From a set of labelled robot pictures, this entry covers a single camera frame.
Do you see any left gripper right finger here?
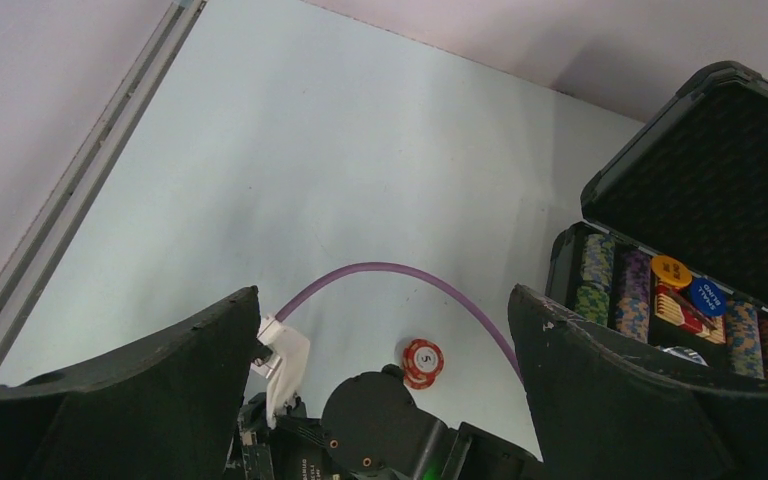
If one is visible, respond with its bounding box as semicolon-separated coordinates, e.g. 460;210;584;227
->
507;285;768;479

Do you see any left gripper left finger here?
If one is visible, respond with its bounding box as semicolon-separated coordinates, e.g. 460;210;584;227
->
0;286;261;479

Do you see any clear round plastic disc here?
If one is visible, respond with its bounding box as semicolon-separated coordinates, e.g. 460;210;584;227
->
661;346;709;367

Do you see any red Texas Hold'em card deck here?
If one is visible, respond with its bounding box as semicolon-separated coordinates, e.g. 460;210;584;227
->
654;282;726;345

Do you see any blue round dealer button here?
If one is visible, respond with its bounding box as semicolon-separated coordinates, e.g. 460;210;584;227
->
688;277;727;317

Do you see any orange round button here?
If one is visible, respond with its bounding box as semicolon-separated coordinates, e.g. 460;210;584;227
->
650;255;693;290

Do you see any red poker chip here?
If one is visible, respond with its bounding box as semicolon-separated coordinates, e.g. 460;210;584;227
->
402;338;445;381
403;375;435;390

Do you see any black poker set case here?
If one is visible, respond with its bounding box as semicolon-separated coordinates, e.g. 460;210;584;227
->
546;61;768;373

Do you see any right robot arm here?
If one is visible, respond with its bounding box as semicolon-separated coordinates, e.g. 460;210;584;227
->
223;365;548;480

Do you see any green chip stack row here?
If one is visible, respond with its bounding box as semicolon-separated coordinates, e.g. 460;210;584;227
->
574;233;616;326

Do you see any purple chip stack row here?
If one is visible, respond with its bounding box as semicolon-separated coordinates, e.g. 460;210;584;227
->
614;250;651;344

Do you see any blue orange chip stack row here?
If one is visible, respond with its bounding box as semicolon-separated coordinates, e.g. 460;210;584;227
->
724;300;764;379

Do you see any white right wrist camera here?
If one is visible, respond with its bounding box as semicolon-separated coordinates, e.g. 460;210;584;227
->
251;315;311;429

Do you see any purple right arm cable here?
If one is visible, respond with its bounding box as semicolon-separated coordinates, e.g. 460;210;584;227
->
275;262;524;383

